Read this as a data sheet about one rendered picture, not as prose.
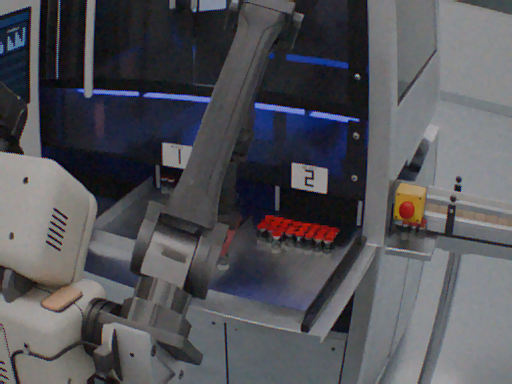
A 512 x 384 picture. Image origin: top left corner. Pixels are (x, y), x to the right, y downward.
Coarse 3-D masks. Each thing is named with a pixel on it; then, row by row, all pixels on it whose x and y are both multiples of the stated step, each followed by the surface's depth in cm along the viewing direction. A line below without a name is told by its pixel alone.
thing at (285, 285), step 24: (240, 240) 167; (240, 264) 158; (264, 264) 158; (288, 264) 158; (312, 264) 158; (336, 264) 151; (216, 288) 148; (240, 288) 148; (264, 288) 149; (288, 288) 148; (312, 288) 148; (264, 312) 138; (288, 312) 136
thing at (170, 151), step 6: (168, 144) 178; (174, 144) 177; (162, 150) 179; (168, 150) 178; (174, 150) 178; (186, 150) 176; (162, 156) 180; (168, 156) 179; (174, 156) 178; (180, 156) 177; (186, 156) 177; (168, 162) 180; (174, 162) 179; (180, 162) 178; (186, 162) 178; (180, 168) 179
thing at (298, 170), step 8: (296, 168) 166; (304, 168) 165; (312, 168) 165; (320, 168) 164; (296, 176) 167; (304, 176) 166; (320, 176) 165; (296, 184) 168; (304, 184) 167; (320, 184) 165; (320, 192) 166
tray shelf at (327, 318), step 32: (128, 192) 192; (256, 224) 176; (320, 224) 176; (96, 256) 159; (128, 256) 160; (128, 288) 147; (352, 288) 148; (224, 320) 140; (256, 320) 137; (320, 320) 137
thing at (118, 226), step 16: (144, 192) 191; (160, 192) 192; (112, 208) 176; (128, 208) 182; (144, 208) 183; (96, 224) 169; (112, 224) 174; (128, 224) 174; (176, 224) 175; (96, 240) 165; (112, 240) 163; (128, 240) 161
